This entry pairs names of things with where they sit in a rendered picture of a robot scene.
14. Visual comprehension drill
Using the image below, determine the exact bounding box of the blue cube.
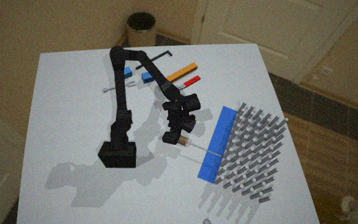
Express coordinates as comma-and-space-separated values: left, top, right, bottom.
141, 72, 154, 84
124, 66, 133, 79

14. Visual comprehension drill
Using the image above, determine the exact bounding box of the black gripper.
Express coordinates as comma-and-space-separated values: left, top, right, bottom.
162, 110, 189, 145

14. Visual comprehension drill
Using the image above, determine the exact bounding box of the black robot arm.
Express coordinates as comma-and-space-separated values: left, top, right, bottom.
109, 46, 200, 152

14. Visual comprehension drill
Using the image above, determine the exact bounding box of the wooden tool handle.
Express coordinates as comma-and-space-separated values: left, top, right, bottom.
177, 135, 216, 155

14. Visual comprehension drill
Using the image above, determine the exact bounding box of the orange rectangular bar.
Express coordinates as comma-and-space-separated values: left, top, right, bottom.
166, 62, 198, 83

